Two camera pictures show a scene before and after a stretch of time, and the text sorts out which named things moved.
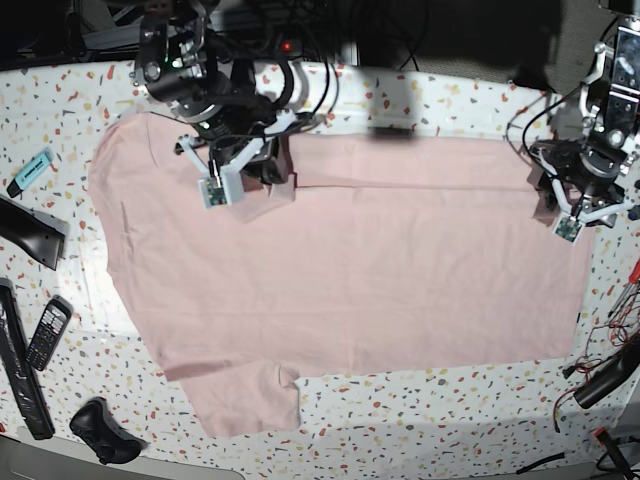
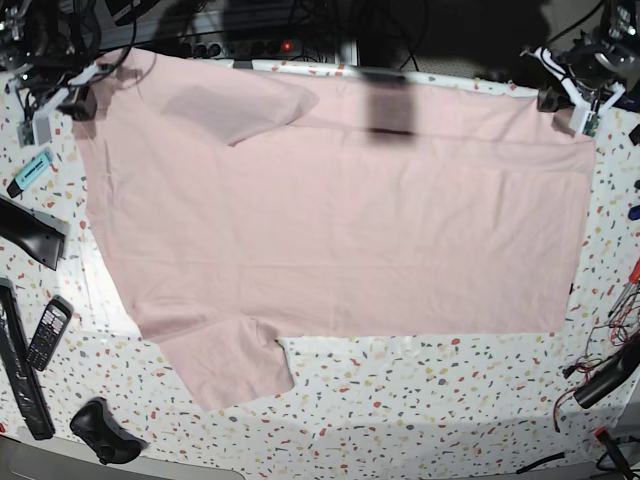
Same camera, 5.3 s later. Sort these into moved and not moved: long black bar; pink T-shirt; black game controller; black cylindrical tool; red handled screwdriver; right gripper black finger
Moved: right gripper black finger; pink T-shirt
Not moved: red handled screwdriver; black cylindrical tool; black game controller; long black bar
